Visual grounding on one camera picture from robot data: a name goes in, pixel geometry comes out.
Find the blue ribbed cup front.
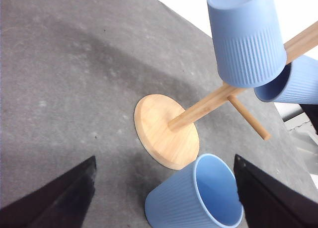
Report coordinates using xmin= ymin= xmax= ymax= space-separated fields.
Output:
xmin=145 ymin=153 xmax=243 ymax=228

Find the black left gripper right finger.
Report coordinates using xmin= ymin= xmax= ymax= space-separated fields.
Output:
xmin=234 ymin=154 xmax=318 ymax=228

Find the wooden mug tree stand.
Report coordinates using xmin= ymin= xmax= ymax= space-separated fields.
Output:
xmin=134 ymin=22 xmax=318 ymax=170

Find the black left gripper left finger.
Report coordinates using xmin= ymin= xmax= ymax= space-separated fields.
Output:
xmin=0 ymin=156 xmax=96 ymax=228

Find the blue ribbed cup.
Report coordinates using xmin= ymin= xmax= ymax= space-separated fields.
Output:
xmin=145 ymin=153 xmax=243 ymax=228
xmin=254 ymin=55 xmax=318 ymax=105
xmin=207 ymin=0 xmax=287 ymax=87

